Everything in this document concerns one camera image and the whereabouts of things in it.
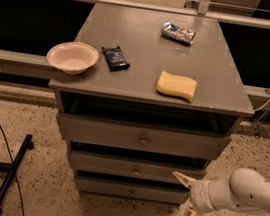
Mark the black metal stand base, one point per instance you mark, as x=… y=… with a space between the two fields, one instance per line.
x=10 y=169

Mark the grey drawer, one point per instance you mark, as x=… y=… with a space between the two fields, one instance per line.
x=129 y=167
x=133 y=136
x=127 y=190

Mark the grey drawer cabinet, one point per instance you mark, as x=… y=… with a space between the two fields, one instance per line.
x=219 y=103

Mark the grey bottom drawer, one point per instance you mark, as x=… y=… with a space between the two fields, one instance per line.
x=127 y=190

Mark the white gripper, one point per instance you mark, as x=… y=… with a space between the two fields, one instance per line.
x=200 y=195

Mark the crumpled silver chip bag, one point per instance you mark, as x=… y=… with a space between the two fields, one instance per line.
x=179 y=33

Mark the grey top drawer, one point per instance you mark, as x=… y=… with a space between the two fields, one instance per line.
x=133 y=136

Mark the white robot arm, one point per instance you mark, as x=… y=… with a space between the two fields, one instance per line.
x=246 y=191

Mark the yellow sponge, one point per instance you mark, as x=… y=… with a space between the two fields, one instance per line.
x=176 y=86

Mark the white paper bowl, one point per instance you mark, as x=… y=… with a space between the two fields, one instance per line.
x=72 y=57

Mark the dark blue snack packet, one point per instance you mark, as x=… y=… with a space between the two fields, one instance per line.
x=115 y=58

